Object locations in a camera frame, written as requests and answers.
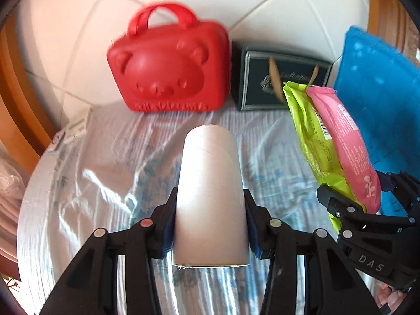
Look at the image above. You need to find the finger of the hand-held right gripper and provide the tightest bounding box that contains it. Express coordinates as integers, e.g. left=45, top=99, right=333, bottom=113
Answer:
left=376, top=171, right=420, bottom=218
left=317, top=185, right=420, bottom=260

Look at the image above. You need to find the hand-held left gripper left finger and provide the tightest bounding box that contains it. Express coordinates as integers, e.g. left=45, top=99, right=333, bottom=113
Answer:
left=41, top=187, right=179, bottom=315

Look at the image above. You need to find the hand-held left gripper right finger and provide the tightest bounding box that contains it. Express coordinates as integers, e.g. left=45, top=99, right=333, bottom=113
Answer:
left=243, top=188, right=371, bottom=315

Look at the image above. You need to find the white paper roll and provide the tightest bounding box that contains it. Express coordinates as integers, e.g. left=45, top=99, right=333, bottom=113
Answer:
left=171, top=124, right=251, bottom=268

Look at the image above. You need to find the pink wipes packet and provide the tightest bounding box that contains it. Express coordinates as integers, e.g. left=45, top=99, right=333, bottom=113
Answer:
left=306, top=85, right=383, bottom=214

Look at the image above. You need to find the green snack packet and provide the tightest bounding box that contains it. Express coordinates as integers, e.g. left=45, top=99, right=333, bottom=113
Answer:
left=283, top=81, right=366, bottom=233

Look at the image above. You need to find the blue plastic crate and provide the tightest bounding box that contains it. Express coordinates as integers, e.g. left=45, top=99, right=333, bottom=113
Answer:
left=333, top=25, right=420, bottom=217

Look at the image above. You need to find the cloth-covered desktop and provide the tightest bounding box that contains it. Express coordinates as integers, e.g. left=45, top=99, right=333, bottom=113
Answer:
left=16, top=105, right=394, bottom=315

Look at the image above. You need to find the person's right hand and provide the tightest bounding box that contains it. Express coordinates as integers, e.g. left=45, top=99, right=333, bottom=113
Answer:
left=377, top=284, right=411, bottom=309

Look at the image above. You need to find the white flat box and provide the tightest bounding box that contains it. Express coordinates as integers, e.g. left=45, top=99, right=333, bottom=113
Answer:
left=64, top=108, right=92, bottom=145

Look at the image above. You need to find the black gift box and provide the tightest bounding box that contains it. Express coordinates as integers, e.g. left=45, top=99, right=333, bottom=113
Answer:
left=231, top=42, right=332, bottom=111

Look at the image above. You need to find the red bear-faced plastic bag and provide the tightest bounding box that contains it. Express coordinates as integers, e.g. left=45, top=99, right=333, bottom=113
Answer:
left=107, top=3, right=232, bottom=114

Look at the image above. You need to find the clear plastic bag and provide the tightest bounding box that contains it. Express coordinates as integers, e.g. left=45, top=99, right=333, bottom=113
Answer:
left=0, top=144, right=33, bottom=263

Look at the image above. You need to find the wooden door frame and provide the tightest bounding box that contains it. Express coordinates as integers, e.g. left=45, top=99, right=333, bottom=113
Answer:
left=367, top=0, right=420, bottom=69

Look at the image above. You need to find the wooden side frame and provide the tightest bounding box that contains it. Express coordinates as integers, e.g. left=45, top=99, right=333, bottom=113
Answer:
left=0, top=26, right=63, bottom=158

